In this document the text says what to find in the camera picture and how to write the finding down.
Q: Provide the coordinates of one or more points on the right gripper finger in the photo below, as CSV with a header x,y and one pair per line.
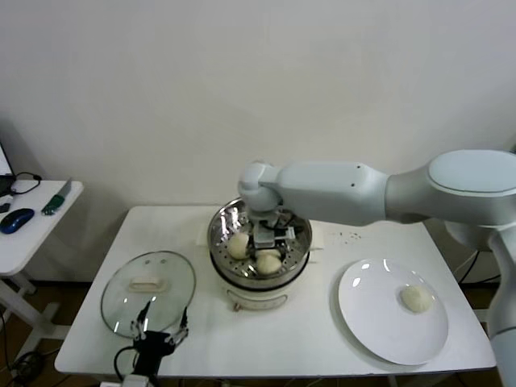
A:
x,y
283,254
252,249

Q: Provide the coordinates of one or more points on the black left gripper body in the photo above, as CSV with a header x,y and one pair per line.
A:
x,y
153,342

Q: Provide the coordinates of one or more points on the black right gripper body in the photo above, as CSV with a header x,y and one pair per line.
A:
x,y
287,234

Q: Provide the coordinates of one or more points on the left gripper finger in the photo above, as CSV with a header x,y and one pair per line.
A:
x,y
185,321
143,313

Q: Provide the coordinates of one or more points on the white steamed baozi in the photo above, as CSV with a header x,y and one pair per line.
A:
x,y
268,263
238,246
416,299

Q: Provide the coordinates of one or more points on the round glass lid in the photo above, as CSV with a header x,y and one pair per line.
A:
x,y
161,262

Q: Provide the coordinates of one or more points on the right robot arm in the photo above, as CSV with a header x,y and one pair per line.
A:
x,y
330,189

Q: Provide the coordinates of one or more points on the steel steamer basket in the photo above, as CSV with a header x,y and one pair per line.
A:
x,y
219,234

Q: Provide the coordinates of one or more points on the dark crumbs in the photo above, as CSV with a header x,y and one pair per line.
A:
x,y
357,237

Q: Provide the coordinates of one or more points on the white oval plate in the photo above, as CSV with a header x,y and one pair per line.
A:
x,y
379,322

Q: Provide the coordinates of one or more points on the white side table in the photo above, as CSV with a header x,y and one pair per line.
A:
x,y
36,230

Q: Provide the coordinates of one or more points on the blue computer mouse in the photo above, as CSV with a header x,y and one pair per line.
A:
x,y
16,219

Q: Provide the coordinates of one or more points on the small black gadget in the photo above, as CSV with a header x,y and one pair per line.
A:
x,y
3,208

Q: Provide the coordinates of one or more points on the laptop computer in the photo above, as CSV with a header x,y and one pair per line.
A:
x,y
3,161

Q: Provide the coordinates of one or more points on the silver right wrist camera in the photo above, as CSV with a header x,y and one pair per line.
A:
x,y
264,238

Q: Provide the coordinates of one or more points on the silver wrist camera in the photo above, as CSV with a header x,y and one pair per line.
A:
x,y
137,381
264,238

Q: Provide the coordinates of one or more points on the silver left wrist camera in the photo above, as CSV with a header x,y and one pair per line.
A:
x,y
137,381

